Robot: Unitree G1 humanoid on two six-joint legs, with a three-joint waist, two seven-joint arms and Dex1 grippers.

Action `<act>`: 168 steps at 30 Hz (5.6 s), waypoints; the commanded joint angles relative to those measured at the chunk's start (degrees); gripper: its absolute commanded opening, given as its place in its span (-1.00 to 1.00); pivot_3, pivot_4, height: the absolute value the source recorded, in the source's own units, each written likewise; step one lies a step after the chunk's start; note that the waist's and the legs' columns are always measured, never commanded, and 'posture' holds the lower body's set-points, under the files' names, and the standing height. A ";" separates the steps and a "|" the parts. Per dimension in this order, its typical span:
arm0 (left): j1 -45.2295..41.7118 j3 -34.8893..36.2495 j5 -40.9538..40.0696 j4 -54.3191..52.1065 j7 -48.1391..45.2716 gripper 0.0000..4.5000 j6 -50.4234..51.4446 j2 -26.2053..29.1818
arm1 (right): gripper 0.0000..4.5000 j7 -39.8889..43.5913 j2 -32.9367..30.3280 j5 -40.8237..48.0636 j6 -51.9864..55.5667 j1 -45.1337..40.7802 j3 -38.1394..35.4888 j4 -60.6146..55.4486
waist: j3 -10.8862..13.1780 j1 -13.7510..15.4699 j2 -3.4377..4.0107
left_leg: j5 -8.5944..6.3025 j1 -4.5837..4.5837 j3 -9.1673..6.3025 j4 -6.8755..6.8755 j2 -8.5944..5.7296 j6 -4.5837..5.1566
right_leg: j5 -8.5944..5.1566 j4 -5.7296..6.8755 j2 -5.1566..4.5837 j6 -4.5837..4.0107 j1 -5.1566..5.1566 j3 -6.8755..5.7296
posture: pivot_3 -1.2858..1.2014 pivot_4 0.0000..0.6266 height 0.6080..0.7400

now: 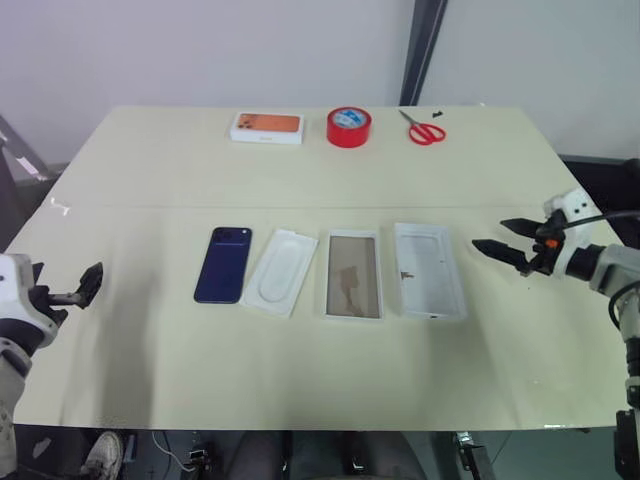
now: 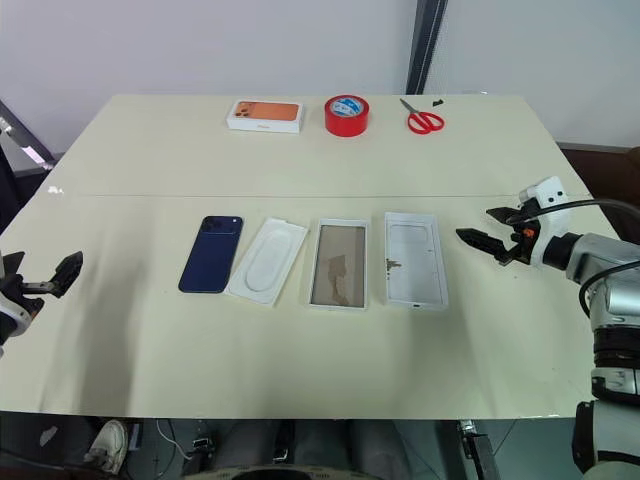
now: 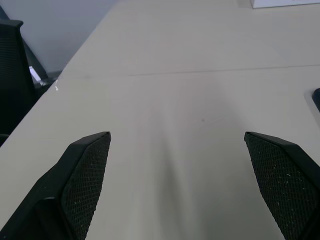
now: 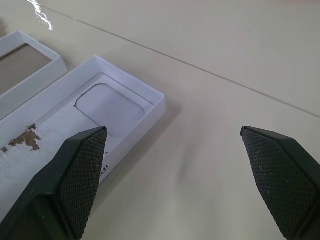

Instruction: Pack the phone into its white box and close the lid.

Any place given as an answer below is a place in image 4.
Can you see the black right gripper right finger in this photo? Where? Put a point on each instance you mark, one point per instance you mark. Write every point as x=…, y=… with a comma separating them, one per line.
x=282, y=175

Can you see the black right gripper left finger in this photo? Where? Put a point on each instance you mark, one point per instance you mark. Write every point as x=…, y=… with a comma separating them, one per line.
x=75, y=180

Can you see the white box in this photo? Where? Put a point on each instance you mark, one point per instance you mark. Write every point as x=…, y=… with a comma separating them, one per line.
x=62, y=120

